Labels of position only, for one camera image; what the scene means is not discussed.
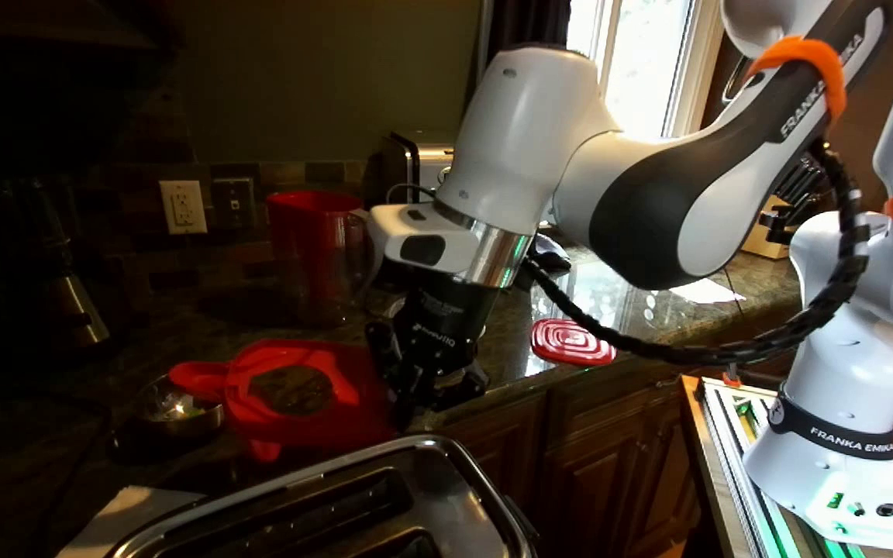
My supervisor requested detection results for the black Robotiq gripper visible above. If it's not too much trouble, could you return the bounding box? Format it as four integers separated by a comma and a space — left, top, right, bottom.
364, 256, 493, 432

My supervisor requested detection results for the red cloth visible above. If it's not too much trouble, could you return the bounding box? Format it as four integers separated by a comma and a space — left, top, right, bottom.
165, 334, 401, 464

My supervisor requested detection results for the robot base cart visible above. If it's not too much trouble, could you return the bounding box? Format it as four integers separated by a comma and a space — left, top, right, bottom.
674, 370, 875, 558

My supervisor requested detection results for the silver toaster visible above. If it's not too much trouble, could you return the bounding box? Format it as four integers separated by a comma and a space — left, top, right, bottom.
101, 432, 542, 558

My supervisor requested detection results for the red white swirl lid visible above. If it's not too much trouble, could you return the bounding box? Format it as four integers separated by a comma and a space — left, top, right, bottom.
527, 317, 620, 371

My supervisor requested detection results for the red plastic pitcher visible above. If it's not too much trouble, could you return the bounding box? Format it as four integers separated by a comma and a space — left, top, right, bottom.
262, 190, 378, 334

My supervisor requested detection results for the black silver coffee maker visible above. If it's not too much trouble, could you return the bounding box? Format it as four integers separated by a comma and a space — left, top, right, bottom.
359, 128, 462, 215

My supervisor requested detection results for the steel bowl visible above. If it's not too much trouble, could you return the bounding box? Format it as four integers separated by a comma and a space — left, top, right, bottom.
110, 371, 229, 457

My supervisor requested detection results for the white paper napkin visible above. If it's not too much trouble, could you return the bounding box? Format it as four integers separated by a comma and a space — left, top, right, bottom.
51, 483, 195, 558

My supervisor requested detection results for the dark kitchen appliance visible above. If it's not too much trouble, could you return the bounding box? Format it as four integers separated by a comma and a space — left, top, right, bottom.
9, 172, 117, 356

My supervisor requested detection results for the dark curtain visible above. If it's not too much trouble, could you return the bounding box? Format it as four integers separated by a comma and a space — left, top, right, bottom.
474, 0, 576, 60

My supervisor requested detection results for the bright window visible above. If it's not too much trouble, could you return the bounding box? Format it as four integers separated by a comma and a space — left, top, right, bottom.
566, 0, 733, 141

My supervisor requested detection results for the dark wall switch plate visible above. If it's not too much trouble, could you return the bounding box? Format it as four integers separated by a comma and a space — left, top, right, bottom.
208, 172, 262, 234

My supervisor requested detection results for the white wall outlet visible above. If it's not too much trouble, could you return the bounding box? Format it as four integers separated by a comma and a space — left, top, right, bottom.
156, 176, 210, 238

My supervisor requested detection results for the black braided cable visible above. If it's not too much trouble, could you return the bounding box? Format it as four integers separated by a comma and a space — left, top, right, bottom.
522, 139, 875, 371

